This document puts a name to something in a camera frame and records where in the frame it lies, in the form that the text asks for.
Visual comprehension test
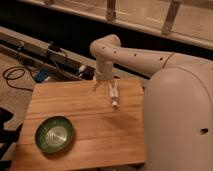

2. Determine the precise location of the wooden board table top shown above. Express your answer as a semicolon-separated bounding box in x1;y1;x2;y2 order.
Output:
11;78;145;171

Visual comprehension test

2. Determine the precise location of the blue box on floor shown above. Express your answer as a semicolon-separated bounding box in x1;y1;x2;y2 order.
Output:
34;70;50;83

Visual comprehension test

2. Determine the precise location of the white plug connector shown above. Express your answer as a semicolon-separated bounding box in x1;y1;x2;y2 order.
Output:
78;65;86;74

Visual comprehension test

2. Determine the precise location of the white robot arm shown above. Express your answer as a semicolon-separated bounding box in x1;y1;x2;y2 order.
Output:
90;34;213;171

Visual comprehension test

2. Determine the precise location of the green ceramic bowl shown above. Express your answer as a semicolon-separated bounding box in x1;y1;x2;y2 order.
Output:
34;116;74;154

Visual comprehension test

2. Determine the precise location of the small white bottle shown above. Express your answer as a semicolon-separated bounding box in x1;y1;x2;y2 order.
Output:
110;88;119;107

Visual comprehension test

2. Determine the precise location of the black clamp on rail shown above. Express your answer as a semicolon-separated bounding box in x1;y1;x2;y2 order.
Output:
47;42;67;57

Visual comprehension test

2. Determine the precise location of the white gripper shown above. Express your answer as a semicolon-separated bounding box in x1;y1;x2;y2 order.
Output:
92;69;118;95

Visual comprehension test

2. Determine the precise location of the metal rail beam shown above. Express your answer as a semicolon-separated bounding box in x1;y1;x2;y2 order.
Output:
0;25;148;88

